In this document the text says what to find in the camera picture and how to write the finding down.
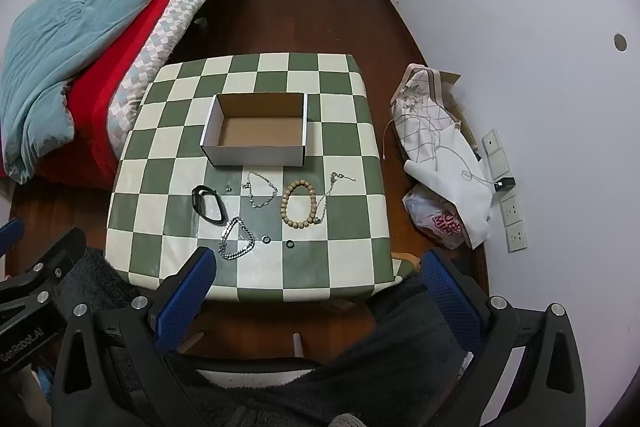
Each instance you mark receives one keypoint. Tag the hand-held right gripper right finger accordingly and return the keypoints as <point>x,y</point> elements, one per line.
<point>450,292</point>

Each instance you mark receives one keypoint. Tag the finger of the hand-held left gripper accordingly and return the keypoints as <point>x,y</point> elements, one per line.
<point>55,262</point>
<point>10,234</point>

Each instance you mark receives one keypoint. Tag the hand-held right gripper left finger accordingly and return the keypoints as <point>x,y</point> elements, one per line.
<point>187,289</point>

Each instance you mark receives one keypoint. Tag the black wrist band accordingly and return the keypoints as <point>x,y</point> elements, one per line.
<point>220,209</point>

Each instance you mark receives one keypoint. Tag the cardboard box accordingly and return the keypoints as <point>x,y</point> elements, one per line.
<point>260,134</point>

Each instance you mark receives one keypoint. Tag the white plastic bag red print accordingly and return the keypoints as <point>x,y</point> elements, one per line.
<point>430,219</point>

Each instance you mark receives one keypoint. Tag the black charger plug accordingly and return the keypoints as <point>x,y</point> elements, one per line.
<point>504,183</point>

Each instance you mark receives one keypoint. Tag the large teal blanket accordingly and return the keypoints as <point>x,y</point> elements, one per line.
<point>60,57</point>

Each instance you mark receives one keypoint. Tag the flat cardboard piece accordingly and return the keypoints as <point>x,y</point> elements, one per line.
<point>452,79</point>

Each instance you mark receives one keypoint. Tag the red blanket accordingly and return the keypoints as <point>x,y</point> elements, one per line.
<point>130,42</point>

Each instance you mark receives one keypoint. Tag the green white checkered tablecloth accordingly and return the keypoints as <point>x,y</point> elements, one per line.
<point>300,72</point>

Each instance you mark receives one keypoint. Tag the diamond pattern bed sheet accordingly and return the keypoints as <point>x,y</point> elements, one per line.
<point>165,32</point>

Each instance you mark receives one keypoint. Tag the small dark floor object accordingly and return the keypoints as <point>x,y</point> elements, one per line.
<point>201,22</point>

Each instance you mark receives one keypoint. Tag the white wall socket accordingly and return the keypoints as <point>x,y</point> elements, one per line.
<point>511,210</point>
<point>517,238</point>

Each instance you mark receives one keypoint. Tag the wooden table frame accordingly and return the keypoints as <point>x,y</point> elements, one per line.
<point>297,347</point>

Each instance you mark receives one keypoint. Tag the grey wall switch panel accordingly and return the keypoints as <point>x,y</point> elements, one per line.
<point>491,144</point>

